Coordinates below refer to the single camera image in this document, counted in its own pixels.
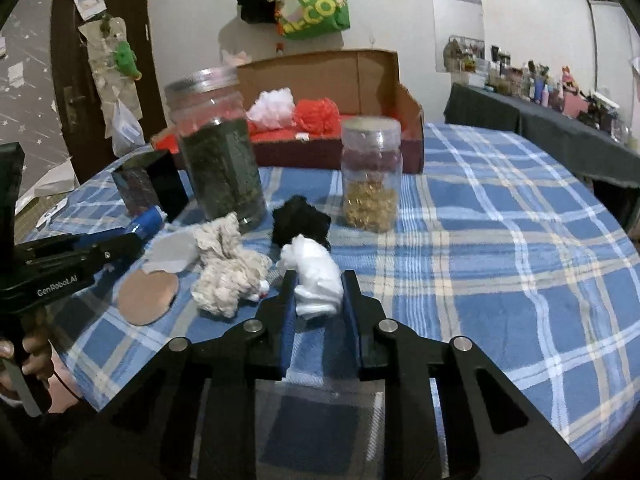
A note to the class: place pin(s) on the green tote bag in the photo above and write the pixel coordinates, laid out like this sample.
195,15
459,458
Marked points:
315,5

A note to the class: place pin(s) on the wall mirror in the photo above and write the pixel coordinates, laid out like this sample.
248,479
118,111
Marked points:
455,20

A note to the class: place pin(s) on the white mesh bath loofah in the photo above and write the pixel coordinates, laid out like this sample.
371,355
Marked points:
272,107

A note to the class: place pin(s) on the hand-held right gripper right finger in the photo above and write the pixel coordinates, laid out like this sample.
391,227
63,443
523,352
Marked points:
350,320

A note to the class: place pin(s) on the side table with dark cloth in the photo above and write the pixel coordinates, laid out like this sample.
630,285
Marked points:
550,135

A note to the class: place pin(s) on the person's left hand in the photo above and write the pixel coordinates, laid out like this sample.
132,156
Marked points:
35,357

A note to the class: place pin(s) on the beige hanging organizer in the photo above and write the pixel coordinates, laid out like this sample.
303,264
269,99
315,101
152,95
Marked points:
100,75

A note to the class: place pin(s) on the coral mesh bath loofah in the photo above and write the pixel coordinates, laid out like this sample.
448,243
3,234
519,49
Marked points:
317,117

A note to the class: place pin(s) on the small clear plastic jar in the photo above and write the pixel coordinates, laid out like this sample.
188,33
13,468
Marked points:
370,175

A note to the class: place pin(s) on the row of cosmetic bottles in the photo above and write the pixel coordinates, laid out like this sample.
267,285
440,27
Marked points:
540,85

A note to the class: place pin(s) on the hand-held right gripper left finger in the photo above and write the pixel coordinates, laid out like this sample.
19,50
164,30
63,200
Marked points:
287,320

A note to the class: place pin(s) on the large glass jar metal lid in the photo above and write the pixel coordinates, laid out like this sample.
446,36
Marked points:
220,170

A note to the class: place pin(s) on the blue plaid blanket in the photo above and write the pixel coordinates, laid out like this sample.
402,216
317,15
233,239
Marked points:
475,260

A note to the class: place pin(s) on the round beige sponge pad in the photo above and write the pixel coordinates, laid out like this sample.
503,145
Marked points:
147,297

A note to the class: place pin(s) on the white cloth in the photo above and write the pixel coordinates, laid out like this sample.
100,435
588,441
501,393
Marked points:
312,270

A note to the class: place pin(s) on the black glossy box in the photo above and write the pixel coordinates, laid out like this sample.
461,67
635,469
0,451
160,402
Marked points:
167,185

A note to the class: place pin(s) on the green plush toy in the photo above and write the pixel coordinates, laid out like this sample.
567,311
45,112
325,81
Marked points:
125,59

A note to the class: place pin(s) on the dark brown door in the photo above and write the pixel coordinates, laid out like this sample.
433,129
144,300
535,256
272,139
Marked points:
65,60

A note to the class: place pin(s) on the white thin round pad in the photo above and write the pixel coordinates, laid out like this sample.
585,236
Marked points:
170,255

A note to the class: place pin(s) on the white cabinet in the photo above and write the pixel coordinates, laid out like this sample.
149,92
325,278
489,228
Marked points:
607,45

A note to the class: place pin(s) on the clear plastic bag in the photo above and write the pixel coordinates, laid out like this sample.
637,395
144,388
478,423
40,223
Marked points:
125,130

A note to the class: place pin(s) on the cardboard box red inside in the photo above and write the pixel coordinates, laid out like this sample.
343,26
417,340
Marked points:
370,80

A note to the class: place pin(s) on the black knitted scrunchie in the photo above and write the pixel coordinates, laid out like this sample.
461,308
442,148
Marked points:
300,222

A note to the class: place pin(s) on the cream lace scrunchie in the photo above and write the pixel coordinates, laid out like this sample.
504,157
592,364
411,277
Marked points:
225,270

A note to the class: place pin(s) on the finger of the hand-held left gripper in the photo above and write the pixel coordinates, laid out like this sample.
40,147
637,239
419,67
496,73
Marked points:
100,240
115,254

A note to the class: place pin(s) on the crumpled white paper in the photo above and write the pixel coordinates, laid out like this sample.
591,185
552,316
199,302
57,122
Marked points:
35,195

